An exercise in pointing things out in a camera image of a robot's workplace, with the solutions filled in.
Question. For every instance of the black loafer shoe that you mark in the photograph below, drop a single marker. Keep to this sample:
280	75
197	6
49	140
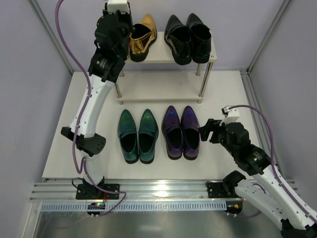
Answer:
200	38
177	37

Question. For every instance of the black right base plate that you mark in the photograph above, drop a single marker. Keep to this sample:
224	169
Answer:
216	190

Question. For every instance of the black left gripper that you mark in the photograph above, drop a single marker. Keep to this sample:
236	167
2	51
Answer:
124	19

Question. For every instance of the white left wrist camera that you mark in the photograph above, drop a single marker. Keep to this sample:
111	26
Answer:
114	5

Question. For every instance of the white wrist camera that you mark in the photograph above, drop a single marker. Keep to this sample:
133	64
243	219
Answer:
230	115
114	5

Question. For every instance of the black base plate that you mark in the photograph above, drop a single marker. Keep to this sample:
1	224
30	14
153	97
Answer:
89	192
216	190

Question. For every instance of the aluminium mounting rail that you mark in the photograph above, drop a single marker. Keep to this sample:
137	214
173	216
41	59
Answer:
136	189

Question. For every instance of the white two-tier shoe shelf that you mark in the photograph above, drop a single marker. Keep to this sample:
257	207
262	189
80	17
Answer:
164	85

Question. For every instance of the purple loafer shoe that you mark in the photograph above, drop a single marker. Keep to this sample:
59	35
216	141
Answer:
172	133
190	129

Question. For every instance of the slotted grey cable duct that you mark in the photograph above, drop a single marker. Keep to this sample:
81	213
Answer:
135	206

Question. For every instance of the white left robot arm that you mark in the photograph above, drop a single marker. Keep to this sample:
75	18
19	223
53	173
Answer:
101	77

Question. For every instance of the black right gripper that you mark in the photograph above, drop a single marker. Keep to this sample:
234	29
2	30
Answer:
213	132

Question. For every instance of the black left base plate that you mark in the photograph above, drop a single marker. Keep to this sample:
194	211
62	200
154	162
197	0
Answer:
89	192

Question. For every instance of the gold loafer shoe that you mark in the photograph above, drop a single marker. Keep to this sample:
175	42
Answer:
143	36

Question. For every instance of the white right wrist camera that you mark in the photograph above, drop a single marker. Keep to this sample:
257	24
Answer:
230	115

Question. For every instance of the green loafer shoe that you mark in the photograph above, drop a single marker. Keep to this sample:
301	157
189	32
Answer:
127	135
147	135

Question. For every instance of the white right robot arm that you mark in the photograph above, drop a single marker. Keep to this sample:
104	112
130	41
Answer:
279	202

